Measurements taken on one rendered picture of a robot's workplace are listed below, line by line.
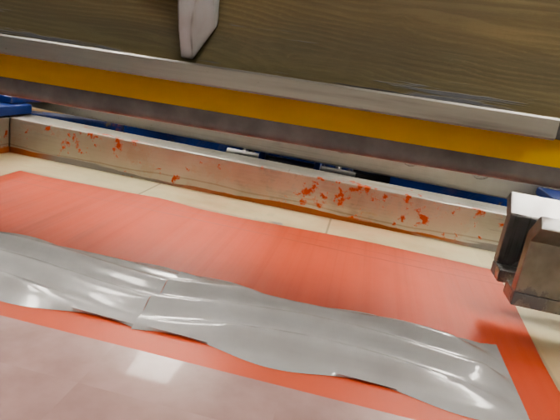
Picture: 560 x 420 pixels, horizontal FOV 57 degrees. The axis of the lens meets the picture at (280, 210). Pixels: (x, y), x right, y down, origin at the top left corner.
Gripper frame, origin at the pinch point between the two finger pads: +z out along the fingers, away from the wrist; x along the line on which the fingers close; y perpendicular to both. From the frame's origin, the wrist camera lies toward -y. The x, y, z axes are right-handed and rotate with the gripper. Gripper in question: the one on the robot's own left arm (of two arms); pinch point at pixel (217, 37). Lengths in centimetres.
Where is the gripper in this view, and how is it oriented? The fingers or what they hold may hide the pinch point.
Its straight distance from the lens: 30.0
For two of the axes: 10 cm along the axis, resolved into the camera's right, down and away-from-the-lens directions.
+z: -1.7, 9.5, 2.7
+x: -1.8, 2.4, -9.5
